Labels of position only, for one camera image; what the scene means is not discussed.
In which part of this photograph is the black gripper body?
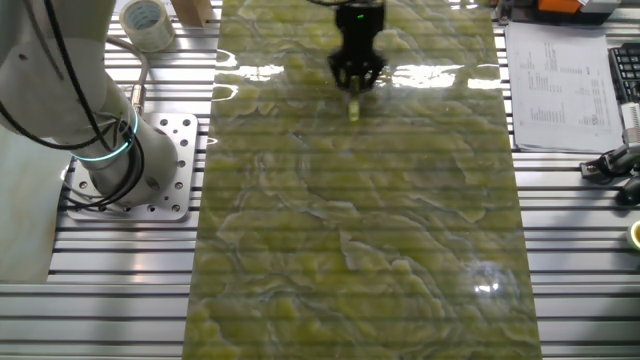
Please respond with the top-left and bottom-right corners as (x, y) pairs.
(333, 2), (387, 64)

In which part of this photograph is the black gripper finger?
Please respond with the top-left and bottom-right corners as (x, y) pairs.
(360, 49), (389, 94)
(326, 49), (354, 94)

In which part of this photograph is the green marble pattern mat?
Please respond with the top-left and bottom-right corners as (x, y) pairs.
(182, 0), (544, 360)

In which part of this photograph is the black device box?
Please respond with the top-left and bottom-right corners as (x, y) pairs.
(494, 0), (624, 26)

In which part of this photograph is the wooden block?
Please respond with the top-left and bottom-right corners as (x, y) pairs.
(169, 0), (217, 29)

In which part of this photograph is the beige tape roll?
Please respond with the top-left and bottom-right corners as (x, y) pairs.
(118, 0), (177, 54)

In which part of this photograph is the printed paper sheet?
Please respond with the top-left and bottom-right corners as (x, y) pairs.
(503, 22), (625, 154)

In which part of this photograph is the orange block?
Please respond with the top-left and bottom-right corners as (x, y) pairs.
(537, 0), (585, 15)

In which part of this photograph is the black keyboard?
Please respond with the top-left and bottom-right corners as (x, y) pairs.
(607, 42), (640, 105)

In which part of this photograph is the black clamp tool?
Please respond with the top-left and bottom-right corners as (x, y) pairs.
(579, 142), (640, 181)

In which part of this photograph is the white ribbed adapter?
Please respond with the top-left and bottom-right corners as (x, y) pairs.
(619, 101), (640, 146)

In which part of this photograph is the green tape roll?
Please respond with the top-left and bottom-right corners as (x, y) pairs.
(625, 219), (640, 251)

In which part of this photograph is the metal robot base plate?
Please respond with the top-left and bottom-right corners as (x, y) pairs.
(63, 112), (200, 222)

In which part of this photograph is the grey cable with metal connector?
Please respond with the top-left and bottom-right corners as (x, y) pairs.
(102, 35), (151, 116)

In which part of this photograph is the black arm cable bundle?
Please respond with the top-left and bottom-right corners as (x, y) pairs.
(0, 0), (147, 210)

